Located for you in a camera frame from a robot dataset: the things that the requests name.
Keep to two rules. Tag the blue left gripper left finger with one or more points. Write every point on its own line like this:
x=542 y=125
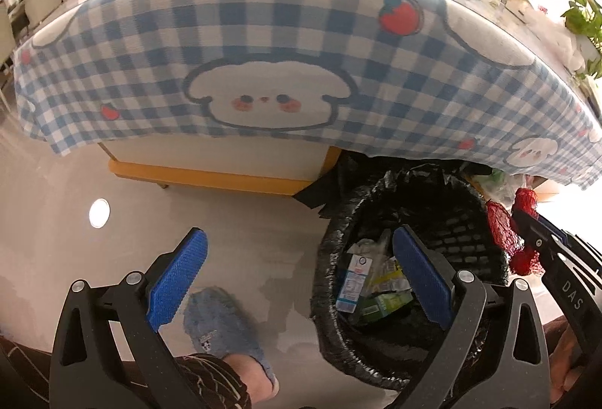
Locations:
x=171 y=275

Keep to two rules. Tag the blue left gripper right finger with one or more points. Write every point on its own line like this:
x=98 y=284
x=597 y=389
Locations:
x=429 y=274

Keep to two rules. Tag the yellow snack wrapper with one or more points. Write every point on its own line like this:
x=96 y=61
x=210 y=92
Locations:
x=389 y=278

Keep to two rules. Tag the red mesh net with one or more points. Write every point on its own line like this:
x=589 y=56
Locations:
x=523 y=258

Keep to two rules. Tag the green white medicine box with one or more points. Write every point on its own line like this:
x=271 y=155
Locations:
x=380 y=306

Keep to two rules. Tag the blue white milk carton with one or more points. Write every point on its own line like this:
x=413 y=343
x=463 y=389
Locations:
x=353 y=284

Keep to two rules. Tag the black trash bin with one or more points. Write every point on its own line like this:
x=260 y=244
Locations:
x=364 y=202

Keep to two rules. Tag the person's right hand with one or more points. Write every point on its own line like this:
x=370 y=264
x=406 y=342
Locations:
x=562 y=343

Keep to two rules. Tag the blue fuzzy slipper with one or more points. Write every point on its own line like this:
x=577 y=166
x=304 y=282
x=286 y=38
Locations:
x=220 y=328

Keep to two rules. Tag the white plastic bag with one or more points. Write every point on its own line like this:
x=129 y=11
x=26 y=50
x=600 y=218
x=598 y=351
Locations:
x=558 y=40

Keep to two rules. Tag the green potted plant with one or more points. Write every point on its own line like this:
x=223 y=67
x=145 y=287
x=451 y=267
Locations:
x=583 y=18

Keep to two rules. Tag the blue checkered tablecloth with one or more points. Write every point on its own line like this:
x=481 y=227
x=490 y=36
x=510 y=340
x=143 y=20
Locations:
x=410 y=78

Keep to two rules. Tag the gold white carton box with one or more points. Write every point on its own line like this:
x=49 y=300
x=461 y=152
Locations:
x=522 y=9

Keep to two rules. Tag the wooden table frame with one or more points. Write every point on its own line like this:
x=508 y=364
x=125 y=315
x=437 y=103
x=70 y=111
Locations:
x=165 y=176

